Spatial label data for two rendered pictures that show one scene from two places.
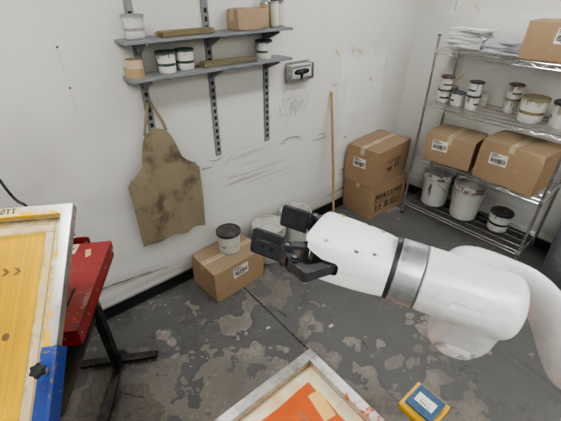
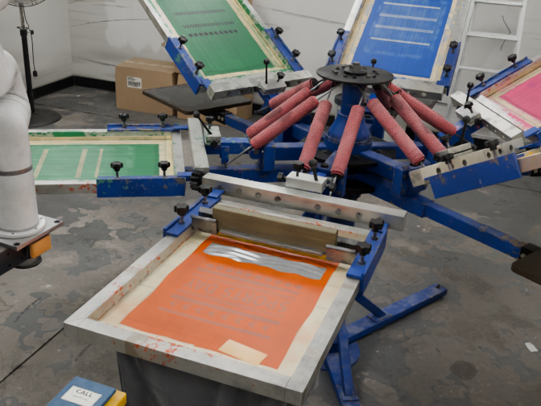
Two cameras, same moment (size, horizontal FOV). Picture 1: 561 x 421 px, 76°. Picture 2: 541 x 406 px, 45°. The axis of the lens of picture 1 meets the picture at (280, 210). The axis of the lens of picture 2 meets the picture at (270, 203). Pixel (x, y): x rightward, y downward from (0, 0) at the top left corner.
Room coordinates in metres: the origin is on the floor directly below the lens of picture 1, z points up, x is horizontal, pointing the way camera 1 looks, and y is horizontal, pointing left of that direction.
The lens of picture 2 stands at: (1.78, -0.73, 1.90)
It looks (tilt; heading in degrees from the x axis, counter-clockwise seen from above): 25 degrees down; 149
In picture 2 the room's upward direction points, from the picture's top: 3 degrees clockwise
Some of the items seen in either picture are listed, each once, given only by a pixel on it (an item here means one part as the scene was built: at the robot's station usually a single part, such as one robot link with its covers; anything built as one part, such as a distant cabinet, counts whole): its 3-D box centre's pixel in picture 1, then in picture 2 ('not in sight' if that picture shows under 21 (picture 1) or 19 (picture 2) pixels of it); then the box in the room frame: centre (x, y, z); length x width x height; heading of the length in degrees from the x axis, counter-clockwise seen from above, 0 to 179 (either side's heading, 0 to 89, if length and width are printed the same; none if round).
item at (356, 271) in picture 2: not in sight; (367, 258); (0.50, 0.36, 0.98); 0.30 x 0.05 x 0.07; 130
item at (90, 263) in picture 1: (46, 289); not in sight; (1.17, 1.05, 1.06); 0.61 x 0.46 x 0.12; 10
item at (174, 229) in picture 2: not in sight; (193, 220); (0.08, 0.01, 0.98); 0.30 x 0.05 x 0.07; 130
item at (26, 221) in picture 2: not in sight; (10, 196); (0.22, -0.54, 1.21); 0.16 x 0.13 x 0.15; 36
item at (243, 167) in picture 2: not in sight; (193, 174); (-0.45, 0.23, 0.90); 1.24 x 0.06 x 0.06; 70
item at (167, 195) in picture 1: (164, 174); not in sight; (2.30, 0.82, 1.06); 0.53 x 0.07 x 1.05; 130
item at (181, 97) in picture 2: not in sight; (246, 125); (-0.89, 0.70, 0.91); 1.34 x 0.40 x 0.08; 10
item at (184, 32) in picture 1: (185, 32); not in sight; (2.43, 0.58, 1.97); 0.36 x 0.10 x 0.03; 134
